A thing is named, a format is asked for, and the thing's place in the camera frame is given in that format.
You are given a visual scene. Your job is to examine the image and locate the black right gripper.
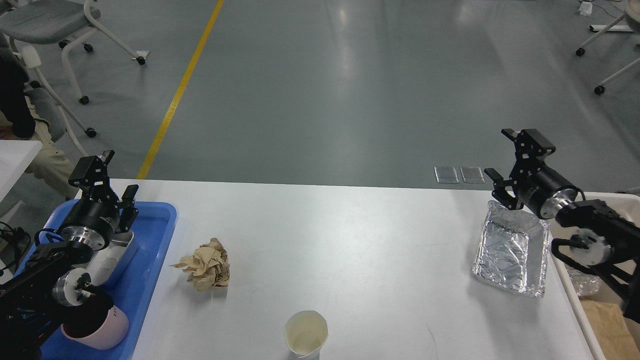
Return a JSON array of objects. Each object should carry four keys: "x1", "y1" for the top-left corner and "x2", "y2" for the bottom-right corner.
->
[{"x1": 484, "y1": 129, "x2": 581, "y2": 220}]

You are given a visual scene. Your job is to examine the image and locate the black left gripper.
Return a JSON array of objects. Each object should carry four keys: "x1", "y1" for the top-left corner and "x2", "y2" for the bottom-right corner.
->
[{"x1": 58, "y1": 150, "x2": 139, "y2": 249}]

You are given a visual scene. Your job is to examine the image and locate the aluminium foil tray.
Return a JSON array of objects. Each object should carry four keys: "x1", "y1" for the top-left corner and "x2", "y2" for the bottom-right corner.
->
[{"x1": 471, "y1": 200, "x2": 551, "y2": 297}]

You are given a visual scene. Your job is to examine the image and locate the rectangular metal tin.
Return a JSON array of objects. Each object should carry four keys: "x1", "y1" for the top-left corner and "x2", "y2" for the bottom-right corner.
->
[{"x1": 86, "y1": 230, "x2": 138, "y2": 289}]

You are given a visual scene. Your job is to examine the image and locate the pink ribbed mug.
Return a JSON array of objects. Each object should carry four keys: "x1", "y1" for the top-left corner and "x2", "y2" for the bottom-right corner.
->
[{"x1": 61, "y1": 295, "x2": 130, "y2": 350}]

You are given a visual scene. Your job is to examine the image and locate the cream paper cup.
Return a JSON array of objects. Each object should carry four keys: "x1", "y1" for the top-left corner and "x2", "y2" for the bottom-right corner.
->
[{"x1": 284, "y1": 310, "x2": 329, "y2": 360}]

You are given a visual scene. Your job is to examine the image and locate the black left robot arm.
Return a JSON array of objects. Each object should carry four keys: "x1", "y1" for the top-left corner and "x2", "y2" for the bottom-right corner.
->
[{"x1": 1, "y1": 150, "x2": 139, "y2": 360}]

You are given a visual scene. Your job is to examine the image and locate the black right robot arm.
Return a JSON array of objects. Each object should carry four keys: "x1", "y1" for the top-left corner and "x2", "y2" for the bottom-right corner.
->
[{"x1": 484, "y1": 129, "x2": 640, "y2": 322}]

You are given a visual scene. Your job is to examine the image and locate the right metal floor plate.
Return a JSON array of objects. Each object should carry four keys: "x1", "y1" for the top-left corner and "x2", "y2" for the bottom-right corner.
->
[{"x1": 459, "y1": 166, "x2": 485, "y2": 184}]

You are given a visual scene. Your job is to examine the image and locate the metal floor plate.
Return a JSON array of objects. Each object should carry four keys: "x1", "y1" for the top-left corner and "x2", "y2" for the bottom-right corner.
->
[
  {"x1": 434, "y1": 166, "x2": 460, "y2": 184},
  {"x1": 459, "y1": 166, "x2": 485, "y2": 184}
]

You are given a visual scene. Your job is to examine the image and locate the left metal floor plate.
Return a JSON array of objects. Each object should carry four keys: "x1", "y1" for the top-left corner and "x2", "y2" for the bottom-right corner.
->
[{"x1": 434, "y1": 166, "x2": 460, "y2": 184}]

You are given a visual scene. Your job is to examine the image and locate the white side table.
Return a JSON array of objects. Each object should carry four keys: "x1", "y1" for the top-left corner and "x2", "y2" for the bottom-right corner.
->
[{"x1": 0, "y1": 139, "x2": 42, "y2": 199}]

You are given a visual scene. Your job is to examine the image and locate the seated person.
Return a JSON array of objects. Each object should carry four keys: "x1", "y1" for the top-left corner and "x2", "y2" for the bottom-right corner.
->
[{"x1": 0, "y1": 39, "x2": 78, "y2": 199}]

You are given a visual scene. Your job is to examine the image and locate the crumpled brown paper ball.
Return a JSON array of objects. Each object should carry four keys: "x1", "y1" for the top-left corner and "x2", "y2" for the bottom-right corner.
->
[{"x1": 171, "y1": 237, "x2": 231, "y2": 292}]

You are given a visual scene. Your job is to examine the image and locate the crumpled clear plastic wrap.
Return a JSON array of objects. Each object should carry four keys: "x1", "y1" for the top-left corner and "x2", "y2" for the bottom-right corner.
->
[{"x1": 566, "y1": 268, "x2": 604, "y2": 297}]

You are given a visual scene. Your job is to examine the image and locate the grey office chair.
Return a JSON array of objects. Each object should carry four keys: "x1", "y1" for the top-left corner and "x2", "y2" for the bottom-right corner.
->
[{"x1": 1, "y1": 0, "x2": 149, "y2": 157}]

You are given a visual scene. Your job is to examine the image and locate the white floor power adapter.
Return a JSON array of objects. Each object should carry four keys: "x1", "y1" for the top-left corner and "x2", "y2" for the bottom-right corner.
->
[{"x1": 578, "y1": 0, "x2": 594, "y2": 17}]

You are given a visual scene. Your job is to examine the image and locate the white chair base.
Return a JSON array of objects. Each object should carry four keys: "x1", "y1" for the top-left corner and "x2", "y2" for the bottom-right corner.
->
[{"x1": 575, "y1": 0, "x2": 640, "y2": 96}]

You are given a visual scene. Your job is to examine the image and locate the black cables at left edge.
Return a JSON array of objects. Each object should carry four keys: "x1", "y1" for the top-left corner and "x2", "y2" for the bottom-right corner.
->
[{"x1": 0, "y1": 222, "x2": 32, "y2": 273}]

